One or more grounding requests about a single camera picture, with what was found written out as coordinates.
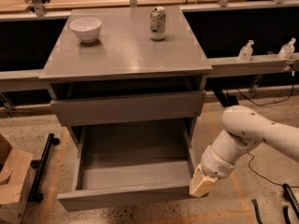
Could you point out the clear pump bottle left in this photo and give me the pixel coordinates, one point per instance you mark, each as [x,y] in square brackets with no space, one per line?
[246,52]

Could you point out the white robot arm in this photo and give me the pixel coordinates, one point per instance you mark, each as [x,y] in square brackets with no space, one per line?
[243,130]

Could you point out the grey top drawer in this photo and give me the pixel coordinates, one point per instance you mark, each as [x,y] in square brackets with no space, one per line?
[128,108]

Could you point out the brown cardboard box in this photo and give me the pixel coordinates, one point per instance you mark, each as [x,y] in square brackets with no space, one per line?
[15,184]

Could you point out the white green soda can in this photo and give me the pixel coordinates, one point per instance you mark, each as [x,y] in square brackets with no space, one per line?
[157,23]

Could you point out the grey drawer cabinet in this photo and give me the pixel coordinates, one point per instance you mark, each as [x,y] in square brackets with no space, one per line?
[124,60]

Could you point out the clear pump bottle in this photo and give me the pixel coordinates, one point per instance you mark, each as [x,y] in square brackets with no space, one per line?
[287,50]
[246,52]

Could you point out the black metal bar stand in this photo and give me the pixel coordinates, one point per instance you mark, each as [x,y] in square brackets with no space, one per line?
[39,166]

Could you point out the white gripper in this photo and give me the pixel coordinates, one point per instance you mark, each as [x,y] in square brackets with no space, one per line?
[216,166]

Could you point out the clear pump bottle right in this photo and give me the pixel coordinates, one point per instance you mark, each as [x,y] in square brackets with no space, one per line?
[287,50]

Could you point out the grey metal rail frame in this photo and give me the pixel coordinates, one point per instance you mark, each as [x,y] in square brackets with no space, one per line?
[221,32]

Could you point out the white ceramic bowl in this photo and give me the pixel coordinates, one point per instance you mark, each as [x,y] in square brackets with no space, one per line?
[86,29]

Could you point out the grey drawer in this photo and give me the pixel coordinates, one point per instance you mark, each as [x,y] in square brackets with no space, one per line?
[128,108]
[131,163]

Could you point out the black green floor tool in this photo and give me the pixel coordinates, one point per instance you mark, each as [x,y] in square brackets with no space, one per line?
[288,196]

